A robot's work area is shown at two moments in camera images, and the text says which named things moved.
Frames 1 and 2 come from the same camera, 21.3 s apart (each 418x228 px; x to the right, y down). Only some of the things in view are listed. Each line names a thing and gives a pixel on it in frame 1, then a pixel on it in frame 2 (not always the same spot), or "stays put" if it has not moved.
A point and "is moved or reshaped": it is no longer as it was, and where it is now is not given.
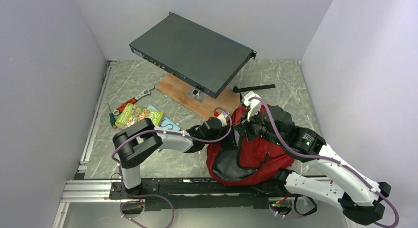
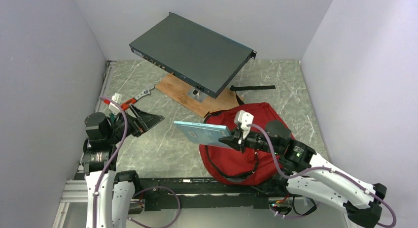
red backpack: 234,163 is moved or reshaped
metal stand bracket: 197,94 stays put
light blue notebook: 166,123 is moved or reshaped
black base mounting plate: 198,194 stays put
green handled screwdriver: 112,119 stays put
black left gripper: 230,140 -> 143,121
